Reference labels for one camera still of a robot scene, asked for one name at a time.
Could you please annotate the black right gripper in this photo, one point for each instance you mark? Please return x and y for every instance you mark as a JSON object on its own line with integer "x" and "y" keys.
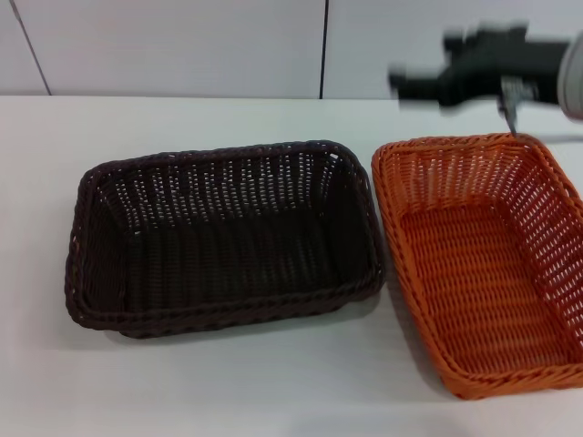
{"x": 492, "y": 64}

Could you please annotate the silver right camera bracket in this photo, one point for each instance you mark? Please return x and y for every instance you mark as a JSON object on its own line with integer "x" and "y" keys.
{"x": 510, "y": 102}

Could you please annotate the orange wicker basket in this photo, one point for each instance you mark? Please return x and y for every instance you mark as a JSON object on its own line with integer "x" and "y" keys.
{"x": 473, "y": 282}

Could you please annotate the dark brown wicker basket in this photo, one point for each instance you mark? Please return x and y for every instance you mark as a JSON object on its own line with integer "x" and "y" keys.
{"x": 228, "y": 255}

